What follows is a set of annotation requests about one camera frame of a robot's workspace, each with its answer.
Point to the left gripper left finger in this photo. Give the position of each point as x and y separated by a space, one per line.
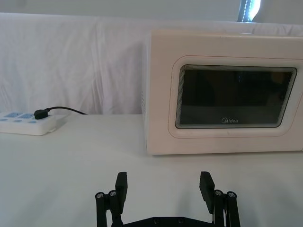
121 189

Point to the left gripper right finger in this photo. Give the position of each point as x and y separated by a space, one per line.
207 189

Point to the white table cloth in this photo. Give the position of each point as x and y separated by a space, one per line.
71 170

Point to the cream microwave oven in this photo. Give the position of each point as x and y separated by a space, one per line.
161 94

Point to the white power strip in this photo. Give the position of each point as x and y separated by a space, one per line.
26 125

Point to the white curtain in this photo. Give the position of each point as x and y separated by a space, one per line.
71 66

